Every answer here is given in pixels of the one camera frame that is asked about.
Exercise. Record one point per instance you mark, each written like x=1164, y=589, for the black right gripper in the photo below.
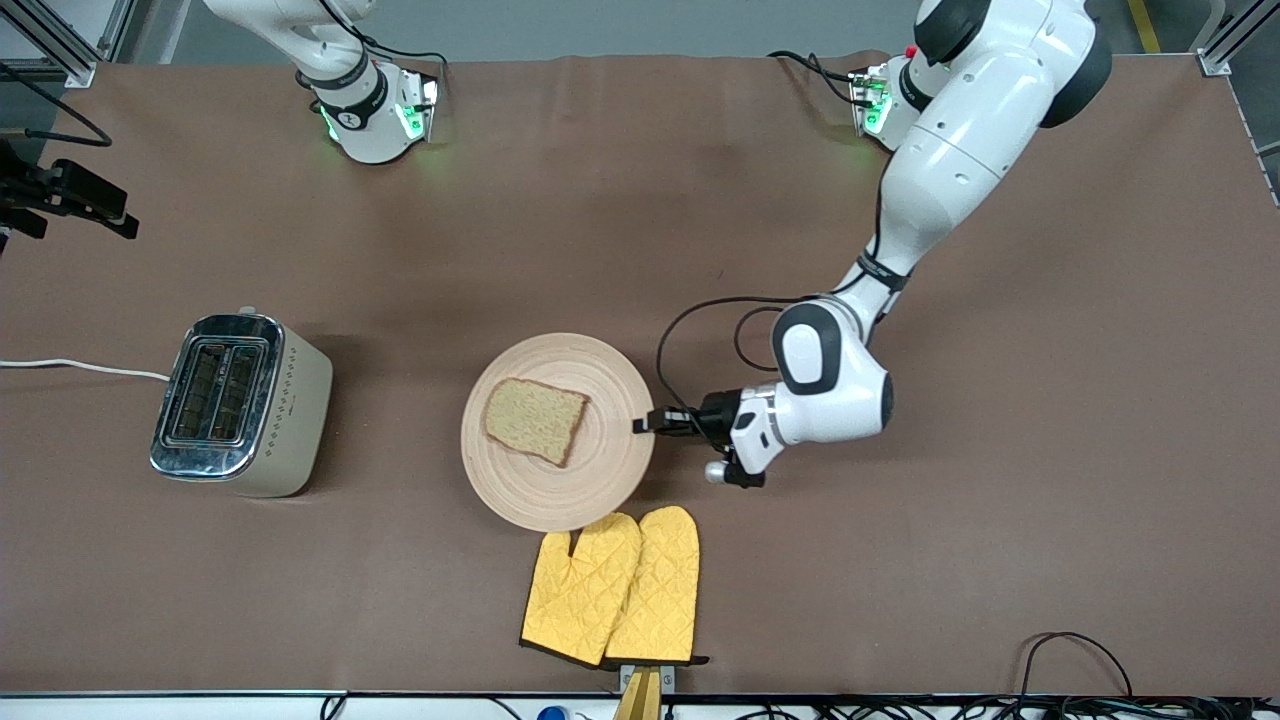
x=40, y=191

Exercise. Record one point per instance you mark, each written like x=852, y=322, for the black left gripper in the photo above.
x=716, y=412

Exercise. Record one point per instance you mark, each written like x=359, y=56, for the round wooden plate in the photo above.
x=600, y=470

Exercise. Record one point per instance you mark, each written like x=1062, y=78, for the brown bread slice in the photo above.
x=535, y=415

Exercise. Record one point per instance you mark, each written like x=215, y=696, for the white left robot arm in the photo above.
x=940, y=170

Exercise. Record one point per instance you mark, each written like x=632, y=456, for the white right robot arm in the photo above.
x=360, y=120

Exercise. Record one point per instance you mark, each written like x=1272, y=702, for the chrome and cream toaster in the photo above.
x=290, y=420

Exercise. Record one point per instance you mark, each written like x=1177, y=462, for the yellow quilted oven mitt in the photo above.
x=660, y=590
x=580, y=600

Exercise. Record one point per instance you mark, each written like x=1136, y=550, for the brown table cover cloth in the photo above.
x=700, y=250

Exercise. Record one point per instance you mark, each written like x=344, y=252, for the yellow wooden stick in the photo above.
x=640, y=700

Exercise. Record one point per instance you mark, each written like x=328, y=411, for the aluminium frame profile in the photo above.
x=1213, y=62
x=78, y=74

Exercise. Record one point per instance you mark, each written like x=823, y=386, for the small grey metal bracket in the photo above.
x=668, y=678

